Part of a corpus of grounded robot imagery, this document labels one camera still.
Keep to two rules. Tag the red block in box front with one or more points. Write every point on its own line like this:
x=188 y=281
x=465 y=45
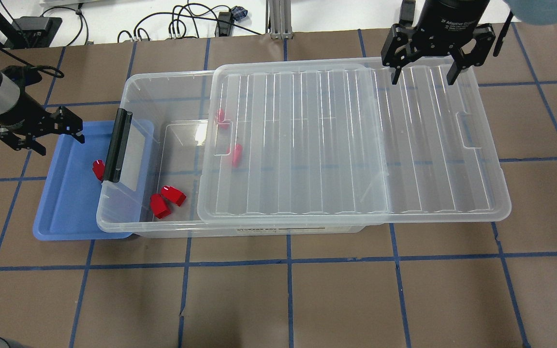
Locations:
x=159 y=206

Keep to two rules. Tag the clear plastic storage box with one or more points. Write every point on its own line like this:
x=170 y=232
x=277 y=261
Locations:
x=279 y=147

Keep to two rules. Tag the black box handle latch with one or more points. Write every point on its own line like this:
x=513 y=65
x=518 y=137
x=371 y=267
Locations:
x=117 y=148

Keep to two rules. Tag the blue plastic tray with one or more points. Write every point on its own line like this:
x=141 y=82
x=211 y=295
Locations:
x=71 y=207

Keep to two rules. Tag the aluminium frame post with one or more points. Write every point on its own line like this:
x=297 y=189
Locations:
x=279 y=19

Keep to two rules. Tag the red block under lid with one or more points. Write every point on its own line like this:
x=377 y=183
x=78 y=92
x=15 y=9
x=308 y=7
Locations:
x=237 y=154

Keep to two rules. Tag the black power adapter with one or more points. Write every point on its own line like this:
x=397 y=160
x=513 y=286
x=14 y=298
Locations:
x=224 y=24

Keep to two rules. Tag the red block at box back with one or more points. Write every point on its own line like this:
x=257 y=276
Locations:
x=221 y=120

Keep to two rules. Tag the red block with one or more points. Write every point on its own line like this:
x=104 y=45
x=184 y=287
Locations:
x=159 y=206
x=221 y=120
x=98 y=167
x=237 y=154
x=173 y=195

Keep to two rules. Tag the clear plastic box lid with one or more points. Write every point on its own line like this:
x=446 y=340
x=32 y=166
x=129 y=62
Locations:
x=441 y=158

